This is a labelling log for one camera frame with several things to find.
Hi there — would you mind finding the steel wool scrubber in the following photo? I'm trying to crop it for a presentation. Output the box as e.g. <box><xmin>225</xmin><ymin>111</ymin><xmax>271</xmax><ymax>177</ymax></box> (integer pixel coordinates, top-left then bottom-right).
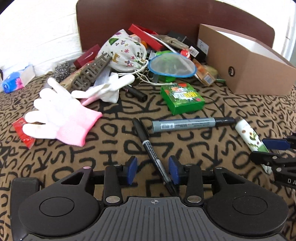
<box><xmin>53</xmin><ymin>62</ymin><xmax>71</xmax><ymax>83</ymax></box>

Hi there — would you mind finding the short black marker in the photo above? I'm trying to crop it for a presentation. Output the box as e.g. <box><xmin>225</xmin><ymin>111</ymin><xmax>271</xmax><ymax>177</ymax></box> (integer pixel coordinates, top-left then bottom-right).
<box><xmin>121</xmin><ymin>85</ymin><xmax>148</xmax><ymax>102</ymax></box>

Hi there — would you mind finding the white patterned drawstring pouch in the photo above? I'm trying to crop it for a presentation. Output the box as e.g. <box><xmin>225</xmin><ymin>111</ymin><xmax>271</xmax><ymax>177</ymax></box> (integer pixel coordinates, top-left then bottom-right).
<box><xmin>97</xmin><ymin>29</ymin><xmax>147</xmax><ymax>73</ymax></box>

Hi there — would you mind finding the orange brown carton box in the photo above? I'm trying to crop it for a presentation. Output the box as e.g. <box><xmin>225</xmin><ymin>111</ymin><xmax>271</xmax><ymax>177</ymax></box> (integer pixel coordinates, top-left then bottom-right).
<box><xmin>193</xmin><ymin>59</ymin><xmax>219</xmax><ymax>86</ymax></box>

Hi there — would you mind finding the red open box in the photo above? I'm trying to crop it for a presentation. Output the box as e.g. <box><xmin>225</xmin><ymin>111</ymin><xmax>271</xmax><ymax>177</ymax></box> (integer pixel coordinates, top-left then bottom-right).
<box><xmin>128</xmin><ymin>24</ymin><xmax>165</xmax><ymax>51</ymax></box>

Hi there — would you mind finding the green cardboard box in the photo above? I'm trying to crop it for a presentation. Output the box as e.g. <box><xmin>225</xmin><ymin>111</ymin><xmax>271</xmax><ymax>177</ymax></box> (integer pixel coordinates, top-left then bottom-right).
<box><xmin>160</xmin><ymin>82</ymin><xmax>205</xmax><ymax>115</ymax></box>

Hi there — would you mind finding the dark red wooden headboard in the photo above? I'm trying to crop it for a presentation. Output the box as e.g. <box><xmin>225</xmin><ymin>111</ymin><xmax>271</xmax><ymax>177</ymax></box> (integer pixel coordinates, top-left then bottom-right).
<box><xmin>76</xmin><ymin>0</ymin><xmax>275</xmax><ymax>51</ymax></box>

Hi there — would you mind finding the black box with barcode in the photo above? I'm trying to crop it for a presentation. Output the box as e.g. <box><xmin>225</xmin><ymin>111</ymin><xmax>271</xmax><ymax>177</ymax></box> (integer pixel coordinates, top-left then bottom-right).
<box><xmin>168</xmin><ymin>31</ymin><xmax>206</xmax><ymax>63</ymax></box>

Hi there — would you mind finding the blue rimmed mesh net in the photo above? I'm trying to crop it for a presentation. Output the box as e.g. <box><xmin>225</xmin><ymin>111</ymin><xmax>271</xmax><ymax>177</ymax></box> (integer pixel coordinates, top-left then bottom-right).
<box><xmin>148</xmin><ymin>52</ymin><xmax>197</xmax><ymax>78</ymax></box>

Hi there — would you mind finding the white pink knit glove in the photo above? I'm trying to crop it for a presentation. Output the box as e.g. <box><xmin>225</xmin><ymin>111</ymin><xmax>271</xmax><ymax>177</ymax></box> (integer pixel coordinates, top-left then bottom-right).
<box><xmin>22</xmin><ymin>77</ymin><xmax>102</xmax><ymax>147</ymax></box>

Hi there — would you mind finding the blue tissue pack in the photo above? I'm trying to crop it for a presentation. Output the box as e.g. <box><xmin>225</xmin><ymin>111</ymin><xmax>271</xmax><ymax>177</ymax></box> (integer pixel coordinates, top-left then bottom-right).
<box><xmin>2</xmin><ymin>65</ymin><xmax>36</xmax><ymax>93</ymax></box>

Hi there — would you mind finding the thin black marker pen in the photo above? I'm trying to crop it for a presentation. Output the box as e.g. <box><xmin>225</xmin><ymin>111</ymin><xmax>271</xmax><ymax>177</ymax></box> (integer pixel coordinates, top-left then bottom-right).
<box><xmin>132</xmin><ymin>118</ymin><xmax>178</xmax><ymax>196</ymax></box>

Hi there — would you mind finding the tan cardboard storage box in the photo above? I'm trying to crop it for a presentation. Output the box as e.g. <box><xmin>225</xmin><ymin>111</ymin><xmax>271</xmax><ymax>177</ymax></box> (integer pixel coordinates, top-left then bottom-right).
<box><xmin>198</xmin><ymin>24</ymin><xmax>295</xmax><ymax>95</ymax></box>

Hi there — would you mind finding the red foil sachet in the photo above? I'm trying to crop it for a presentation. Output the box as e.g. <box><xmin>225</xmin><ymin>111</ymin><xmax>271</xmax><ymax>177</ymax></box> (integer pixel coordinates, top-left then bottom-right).
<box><xmin>12</xmin><ymin>117</ymin><xmax>35</xmax><ymax>149</ymax></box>

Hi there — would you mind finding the red capped small bottle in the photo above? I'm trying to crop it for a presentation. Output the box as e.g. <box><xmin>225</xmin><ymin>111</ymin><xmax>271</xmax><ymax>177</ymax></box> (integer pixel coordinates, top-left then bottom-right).
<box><xmin>180</xmin><ymin>50</ymin><xmax>191</xmax><ymax>59</ymax></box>

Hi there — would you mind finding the dark red flat box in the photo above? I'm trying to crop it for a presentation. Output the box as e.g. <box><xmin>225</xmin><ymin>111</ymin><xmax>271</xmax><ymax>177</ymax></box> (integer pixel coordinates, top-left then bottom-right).
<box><xmin>73</xmin><ymin>44</ymin><xmax>100</xmax><ymax>69</ymax></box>

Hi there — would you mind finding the grey thick marker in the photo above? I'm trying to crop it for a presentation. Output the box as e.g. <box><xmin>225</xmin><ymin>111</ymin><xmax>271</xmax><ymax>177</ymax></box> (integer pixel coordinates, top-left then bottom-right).
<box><xmin>152</xmin><ymin>117</ymin><xmax>236</xmax><ymax>133</ymax></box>

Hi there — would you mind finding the green white floral tube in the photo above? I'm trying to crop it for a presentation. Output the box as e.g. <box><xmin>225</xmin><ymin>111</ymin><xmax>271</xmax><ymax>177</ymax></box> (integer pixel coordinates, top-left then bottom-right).
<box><xmin>235</xmin><ymin>119</ymin><xmax>273</xmax><ymax>175</ymax></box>

